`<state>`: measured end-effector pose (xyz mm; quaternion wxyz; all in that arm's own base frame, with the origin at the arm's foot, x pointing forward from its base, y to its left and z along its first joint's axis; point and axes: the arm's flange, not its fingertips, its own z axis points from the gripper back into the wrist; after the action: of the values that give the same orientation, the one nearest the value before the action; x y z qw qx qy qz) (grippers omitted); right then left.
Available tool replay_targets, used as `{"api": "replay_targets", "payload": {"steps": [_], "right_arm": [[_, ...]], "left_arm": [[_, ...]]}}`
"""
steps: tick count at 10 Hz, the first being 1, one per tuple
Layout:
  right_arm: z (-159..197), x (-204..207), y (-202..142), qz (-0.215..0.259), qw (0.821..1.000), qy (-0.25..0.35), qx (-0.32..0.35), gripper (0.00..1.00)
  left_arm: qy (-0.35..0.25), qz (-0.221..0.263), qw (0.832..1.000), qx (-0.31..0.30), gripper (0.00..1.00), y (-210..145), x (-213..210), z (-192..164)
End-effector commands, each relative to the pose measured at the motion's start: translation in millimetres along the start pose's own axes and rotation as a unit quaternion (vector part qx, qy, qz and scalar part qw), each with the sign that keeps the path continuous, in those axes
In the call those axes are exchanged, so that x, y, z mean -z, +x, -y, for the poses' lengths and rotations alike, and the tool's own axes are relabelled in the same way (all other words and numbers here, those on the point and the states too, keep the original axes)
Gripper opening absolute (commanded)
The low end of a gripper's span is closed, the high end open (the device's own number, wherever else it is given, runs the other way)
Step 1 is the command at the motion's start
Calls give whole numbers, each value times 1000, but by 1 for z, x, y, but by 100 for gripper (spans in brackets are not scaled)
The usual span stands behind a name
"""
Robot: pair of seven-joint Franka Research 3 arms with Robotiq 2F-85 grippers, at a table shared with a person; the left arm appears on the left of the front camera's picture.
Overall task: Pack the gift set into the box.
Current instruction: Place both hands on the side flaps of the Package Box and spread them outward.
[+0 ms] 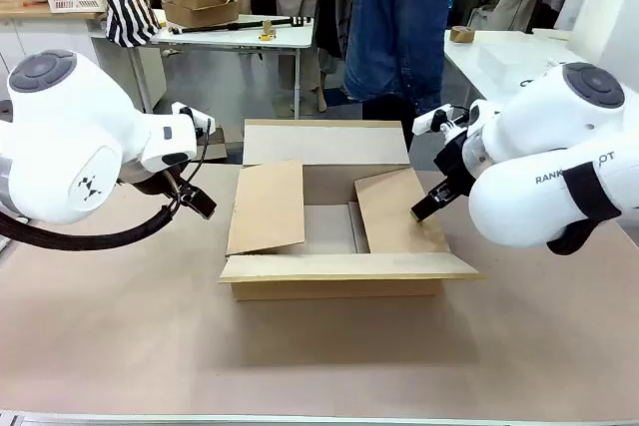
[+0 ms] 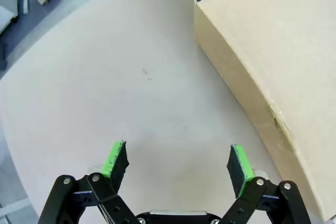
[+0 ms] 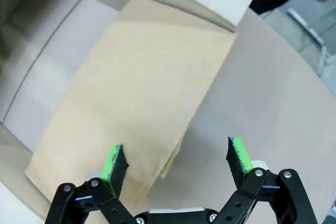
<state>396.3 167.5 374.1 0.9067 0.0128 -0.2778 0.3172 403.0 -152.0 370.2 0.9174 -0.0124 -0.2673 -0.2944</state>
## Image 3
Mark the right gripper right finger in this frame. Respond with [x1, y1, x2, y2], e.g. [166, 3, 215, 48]
[217, 136, 318, 224]

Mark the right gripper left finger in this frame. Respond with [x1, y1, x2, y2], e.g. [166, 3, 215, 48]
[46, 144, 137, 224]

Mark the large brown cardboard box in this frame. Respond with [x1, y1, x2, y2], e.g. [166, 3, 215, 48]
[0, 0, 270, 221]

